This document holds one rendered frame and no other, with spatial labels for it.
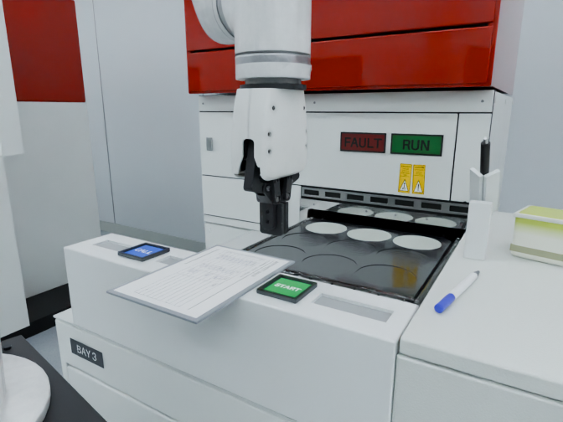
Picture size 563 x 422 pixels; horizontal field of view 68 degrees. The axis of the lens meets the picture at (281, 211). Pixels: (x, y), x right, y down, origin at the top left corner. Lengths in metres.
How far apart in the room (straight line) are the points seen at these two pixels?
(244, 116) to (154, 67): 3.24
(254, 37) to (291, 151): 0.13
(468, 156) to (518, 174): 1.50
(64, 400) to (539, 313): 0.49
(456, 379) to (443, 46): 0.70
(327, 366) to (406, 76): 0.67
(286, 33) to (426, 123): 0.61
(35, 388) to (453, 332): 0.41
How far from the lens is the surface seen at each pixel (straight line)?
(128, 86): 3.92
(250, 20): 0.46
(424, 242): 0.95
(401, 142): 1.03
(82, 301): 0.77
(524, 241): 0.70
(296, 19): 0.46
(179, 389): 0.66
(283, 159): 0.47
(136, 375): 0.73
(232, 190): 1.28
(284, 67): 0.45
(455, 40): 0.96
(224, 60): 1.21
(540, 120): 2.48
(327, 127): 1.10
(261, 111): 0.44
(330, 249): 0.86
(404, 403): 0.47
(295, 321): 0.48
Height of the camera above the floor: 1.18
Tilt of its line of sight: 14 degrees down
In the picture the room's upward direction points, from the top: straight up
